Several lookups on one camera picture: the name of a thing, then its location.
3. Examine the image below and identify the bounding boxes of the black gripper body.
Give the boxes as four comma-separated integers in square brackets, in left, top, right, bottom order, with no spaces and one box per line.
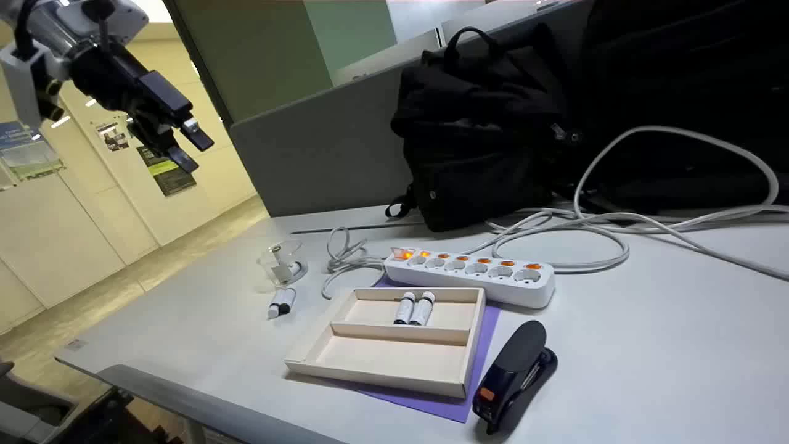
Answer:
[67,43,198,156]

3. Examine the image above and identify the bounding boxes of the small white bottle dark cap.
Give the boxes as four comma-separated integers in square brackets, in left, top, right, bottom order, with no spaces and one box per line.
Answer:
[267,287,298,324]

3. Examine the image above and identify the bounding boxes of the wooden two-compartment tray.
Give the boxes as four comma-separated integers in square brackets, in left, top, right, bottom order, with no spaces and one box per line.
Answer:
[283,283,488,399]

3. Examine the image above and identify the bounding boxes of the green partition panel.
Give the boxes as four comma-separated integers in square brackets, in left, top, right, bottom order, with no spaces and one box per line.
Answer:
[161,0,399,129]

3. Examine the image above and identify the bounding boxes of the grey desk partition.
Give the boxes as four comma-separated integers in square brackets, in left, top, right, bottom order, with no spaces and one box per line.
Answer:
[226,0,594,219]

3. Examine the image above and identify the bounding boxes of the dark chair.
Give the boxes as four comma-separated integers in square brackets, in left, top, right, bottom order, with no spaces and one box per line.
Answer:
[0,359,179,444]

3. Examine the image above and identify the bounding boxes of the black backpack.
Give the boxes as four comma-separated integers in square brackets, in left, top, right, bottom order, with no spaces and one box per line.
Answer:
[383,23,581,235]

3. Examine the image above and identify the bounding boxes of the white power strip orange switches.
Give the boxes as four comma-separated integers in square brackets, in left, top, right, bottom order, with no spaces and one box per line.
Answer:
[383,246,557,312]

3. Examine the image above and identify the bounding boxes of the purple paper sheet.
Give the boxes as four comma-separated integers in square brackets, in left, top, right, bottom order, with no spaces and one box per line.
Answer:
[352,275,502,426]

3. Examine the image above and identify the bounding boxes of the black stapler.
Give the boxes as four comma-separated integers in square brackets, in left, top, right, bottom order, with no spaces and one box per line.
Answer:
[472,319,560,437]

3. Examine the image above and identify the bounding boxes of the yellow wall label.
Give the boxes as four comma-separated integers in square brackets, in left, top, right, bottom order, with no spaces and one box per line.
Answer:
[135,146,200,199]

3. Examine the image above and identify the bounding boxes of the blue wall poster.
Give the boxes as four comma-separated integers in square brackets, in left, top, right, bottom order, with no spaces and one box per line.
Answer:
[0,118,67,190]

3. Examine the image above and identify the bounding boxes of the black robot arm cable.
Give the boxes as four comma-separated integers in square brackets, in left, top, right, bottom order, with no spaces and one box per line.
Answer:
[12,0,43,61]

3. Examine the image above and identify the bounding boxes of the thin white bundled cable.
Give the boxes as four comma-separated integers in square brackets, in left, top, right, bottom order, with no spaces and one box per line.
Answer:
[319,224,389,301]

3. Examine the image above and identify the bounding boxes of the thick white power cable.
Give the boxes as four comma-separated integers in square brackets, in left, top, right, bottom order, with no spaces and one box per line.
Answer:
[459,123,789,277]

